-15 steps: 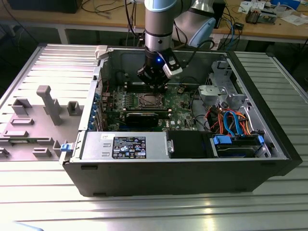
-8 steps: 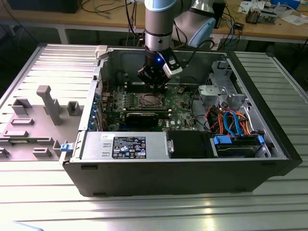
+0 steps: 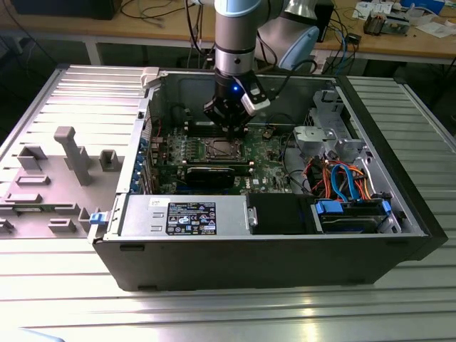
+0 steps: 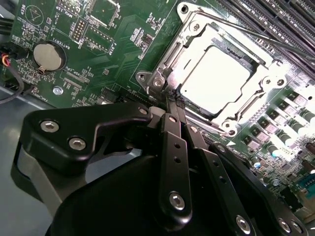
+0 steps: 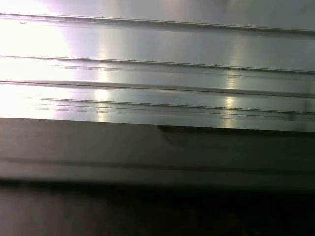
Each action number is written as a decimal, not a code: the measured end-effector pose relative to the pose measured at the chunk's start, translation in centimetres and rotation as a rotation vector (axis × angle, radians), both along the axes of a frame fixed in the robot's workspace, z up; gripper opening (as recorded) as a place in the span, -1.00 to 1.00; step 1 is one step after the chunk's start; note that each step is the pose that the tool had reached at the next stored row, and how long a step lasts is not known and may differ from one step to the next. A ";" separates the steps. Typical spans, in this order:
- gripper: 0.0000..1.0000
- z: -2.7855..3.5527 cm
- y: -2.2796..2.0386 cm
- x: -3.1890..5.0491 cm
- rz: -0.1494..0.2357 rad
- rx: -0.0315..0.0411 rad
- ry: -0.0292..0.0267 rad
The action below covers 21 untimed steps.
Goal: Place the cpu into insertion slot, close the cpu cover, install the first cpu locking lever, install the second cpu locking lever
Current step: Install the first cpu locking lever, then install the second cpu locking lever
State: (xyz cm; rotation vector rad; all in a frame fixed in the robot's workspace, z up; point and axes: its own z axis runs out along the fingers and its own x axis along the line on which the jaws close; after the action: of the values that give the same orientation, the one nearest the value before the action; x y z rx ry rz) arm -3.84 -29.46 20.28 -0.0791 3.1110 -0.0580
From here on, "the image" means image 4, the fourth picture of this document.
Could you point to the silver square CPU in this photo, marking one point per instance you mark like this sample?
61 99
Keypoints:
214 78

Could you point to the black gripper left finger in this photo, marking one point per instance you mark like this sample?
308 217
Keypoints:
73 123

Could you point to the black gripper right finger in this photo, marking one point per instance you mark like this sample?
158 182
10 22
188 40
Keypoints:
221 177

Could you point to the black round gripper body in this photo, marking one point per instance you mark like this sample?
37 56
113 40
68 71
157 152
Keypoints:
110 209

